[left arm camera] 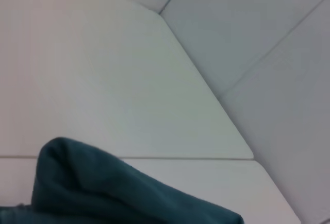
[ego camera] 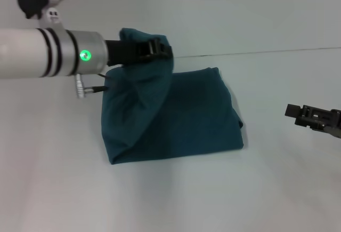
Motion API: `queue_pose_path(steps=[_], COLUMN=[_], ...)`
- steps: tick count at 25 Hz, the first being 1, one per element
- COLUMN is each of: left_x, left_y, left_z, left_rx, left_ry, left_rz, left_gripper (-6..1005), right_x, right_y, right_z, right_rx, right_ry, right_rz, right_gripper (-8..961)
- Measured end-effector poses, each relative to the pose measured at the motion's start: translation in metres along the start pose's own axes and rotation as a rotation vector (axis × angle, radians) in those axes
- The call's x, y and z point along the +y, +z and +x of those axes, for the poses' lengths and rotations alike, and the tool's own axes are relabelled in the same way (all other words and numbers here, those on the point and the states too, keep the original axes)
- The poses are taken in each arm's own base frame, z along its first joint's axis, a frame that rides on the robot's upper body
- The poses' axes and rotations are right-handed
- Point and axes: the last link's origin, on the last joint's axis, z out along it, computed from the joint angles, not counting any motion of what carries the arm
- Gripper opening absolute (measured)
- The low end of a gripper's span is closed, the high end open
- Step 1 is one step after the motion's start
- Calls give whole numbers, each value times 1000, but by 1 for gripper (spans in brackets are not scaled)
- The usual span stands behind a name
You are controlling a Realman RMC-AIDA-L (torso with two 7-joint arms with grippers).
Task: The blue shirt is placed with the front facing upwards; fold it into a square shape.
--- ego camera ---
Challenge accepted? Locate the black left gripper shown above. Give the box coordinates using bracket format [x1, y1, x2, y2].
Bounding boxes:
[104, 36, 175, 67]

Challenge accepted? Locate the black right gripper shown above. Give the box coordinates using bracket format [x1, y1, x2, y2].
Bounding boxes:
[284, 103, 341, 138]

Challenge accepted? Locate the teal blue FREE t-shirt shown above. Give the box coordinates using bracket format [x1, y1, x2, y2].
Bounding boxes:
[101, 27, 246, 165]

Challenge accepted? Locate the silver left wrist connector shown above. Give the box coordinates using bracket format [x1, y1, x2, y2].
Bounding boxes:
[75, 74, 88, 99]

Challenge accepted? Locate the dark left wrist cable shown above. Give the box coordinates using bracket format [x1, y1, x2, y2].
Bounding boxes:
[85, 73, 114, 93]

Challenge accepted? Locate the silver left camera bracket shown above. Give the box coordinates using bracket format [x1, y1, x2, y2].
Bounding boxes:
[39, 5, 64, 30]

